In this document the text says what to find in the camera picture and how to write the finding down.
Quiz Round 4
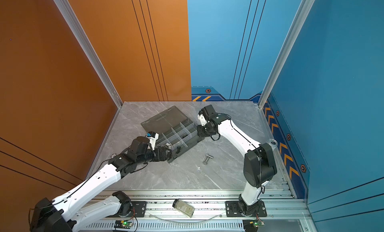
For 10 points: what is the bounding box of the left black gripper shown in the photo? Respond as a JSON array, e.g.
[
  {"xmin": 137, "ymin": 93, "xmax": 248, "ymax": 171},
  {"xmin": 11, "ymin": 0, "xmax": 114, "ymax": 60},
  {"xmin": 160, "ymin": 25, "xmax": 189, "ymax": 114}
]
[{"xmin": 137, "ymin": 146, "xmax": 173, "ymax": 167}]

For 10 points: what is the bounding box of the grey plastic organizer box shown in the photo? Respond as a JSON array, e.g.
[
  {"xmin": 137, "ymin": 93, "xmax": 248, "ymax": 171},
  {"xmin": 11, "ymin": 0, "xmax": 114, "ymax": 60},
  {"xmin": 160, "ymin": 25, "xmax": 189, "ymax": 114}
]
[{"xmin": 141, "ymin": 106, "xmax": 204, "ymax": 164}]

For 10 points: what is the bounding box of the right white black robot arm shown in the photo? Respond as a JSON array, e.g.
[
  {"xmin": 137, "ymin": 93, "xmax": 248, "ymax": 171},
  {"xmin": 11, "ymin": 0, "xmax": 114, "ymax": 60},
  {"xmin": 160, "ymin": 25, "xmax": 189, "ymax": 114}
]
[{"xmin": 198, "ymin": 105, "xmax": 278, "ymax": 217}]

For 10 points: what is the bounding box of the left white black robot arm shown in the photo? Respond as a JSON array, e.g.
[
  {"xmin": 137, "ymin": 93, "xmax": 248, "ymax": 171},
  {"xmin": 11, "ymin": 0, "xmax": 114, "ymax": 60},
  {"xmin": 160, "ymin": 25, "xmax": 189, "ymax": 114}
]
[{"xmin": 29, "ymin": 136, "xmax": 172, "ymax": 232}]

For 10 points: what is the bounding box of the silver drink can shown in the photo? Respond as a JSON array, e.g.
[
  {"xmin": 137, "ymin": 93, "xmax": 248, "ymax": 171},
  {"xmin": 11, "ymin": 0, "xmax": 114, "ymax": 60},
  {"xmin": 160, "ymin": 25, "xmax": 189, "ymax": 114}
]
[{"xmin": 268, "ymin": 139, "xmax": 278, "ymax": 150}]

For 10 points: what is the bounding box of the left green circuit board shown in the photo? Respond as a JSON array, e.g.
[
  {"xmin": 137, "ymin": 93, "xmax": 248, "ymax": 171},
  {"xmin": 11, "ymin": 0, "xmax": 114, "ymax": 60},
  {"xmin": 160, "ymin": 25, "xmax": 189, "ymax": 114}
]
[{"xmin": 113, "ymin": 220, "xmax": 134, "ymax": 231}]

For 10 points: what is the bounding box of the right circuit board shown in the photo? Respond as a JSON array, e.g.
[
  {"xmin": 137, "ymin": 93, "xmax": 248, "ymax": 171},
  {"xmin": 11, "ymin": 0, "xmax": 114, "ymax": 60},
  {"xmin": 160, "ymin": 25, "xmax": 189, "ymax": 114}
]
[{"xmin": 243, "ymin": 220, "xmax": 265, "ymax": 232}]

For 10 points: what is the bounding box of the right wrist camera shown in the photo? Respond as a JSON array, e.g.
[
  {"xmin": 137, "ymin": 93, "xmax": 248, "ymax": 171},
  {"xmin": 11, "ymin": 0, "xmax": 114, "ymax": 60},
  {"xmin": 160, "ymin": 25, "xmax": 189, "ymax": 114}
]
[{"xmin": 198, "ymin": 111, "xmax": 207, "ymax": 126}]

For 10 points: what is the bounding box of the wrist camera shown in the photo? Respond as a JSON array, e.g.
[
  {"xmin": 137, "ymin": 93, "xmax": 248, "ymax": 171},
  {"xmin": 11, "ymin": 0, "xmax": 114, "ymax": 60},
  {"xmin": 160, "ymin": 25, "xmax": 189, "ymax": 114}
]
[
  {"xmin": 146, "ymin": 132, "xmax": 159, "ymax": 151},
  {"xmin": 198, "ymin": 111, "xmax": 207, "ymax": 126}
]

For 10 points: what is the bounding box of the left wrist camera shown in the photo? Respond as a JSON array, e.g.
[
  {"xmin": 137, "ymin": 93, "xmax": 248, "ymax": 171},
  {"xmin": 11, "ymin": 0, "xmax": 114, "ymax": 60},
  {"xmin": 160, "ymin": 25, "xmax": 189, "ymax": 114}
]
[{"xmin": 146, "ymin": 132, "xmax": 159, "ymax": 151}]

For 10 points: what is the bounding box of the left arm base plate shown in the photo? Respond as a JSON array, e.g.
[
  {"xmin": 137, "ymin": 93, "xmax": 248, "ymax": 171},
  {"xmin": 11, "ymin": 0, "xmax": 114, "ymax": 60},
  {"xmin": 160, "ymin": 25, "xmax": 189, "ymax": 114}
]
[{"xmin": 116, "ymin": 201, "xmax": 147, "ymax": 218}]

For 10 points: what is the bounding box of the small glass jar on rail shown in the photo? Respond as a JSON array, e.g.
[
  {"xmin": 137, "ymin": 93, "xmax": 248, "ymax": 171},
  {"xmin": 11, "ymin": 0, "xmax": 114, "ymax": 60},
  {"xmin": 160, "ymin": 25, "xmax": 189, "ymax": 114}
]
[{"xmin": 173, "ymin": 199, "xmax": 195, "ymax": 218}]

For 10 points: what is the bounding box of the aluminium front rail frame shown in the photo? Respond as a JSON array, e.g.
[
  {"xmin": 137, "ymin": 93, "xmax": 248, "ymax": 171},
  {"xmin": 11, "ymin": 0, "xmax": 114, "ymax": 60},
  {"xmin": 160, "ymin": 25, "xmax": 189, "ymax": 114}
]
[{"xmin": 53, "ymin": 189, "xmax": 319, "ymax": 232}]

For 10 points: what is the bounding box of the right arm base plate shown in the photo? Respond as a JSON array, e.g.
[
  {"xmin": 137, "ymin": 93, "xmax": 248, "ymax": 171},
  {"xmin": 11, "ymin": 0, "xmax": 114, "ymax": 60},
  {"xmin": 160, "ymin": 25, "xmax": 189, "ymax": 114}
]
[{"xmin": 225, "ymin": 200, "xmax": 268, "ymax": 218}]

